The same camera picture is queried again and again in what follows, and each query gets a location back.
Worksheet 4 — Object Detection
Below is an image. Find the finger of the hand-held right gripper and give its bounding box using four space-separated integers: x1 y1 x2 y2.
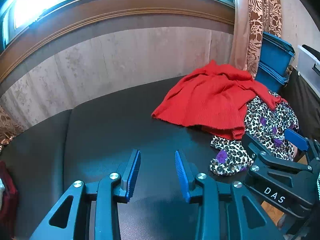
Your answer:
284 128 320 167
242 132 314 173

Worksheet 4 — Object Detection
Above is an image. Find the leopard print garment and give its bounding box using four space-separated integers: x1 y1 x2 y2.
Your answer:
209 91 300 177

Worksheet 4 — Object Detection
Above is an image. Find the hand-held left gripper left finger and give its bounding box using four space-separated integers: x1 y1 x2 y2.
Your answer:
29 149 142 240

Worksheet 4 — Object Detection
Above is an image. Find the black padded bench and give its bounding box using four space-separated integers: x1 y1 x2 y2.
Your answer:
0 75 288 240

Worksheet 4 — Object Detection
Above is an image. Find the black fabric bag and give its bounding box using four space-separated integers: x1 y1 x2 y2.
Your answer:
281 66 320 140

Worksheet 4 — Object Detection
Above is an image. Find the white plastic container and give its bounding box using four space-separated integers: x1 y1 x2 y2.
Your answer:
296 44 320 95

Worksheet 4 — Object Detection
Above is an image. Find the brown floral curtain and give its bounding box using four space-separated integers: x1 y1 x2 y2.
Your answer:
229 0 283 79
0 105 24 153

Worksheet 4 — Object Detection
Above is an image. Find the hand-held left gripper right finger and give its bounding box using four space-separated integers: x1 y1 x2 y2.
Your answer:
174 150 285 240

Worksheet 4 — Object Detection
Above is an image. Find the red knit sweater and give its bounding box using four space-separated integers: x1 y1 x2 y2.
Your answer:
151 60 288 140

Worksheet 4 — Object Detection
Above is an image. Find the dark red cloth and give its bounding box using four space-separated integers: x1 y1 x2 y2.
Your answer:
0 160 18 238

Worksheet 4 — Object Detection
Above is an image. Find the blue plastic storage box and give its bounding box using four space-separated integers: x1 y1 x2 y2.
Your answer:
260 31 296 75
255 62 290 92

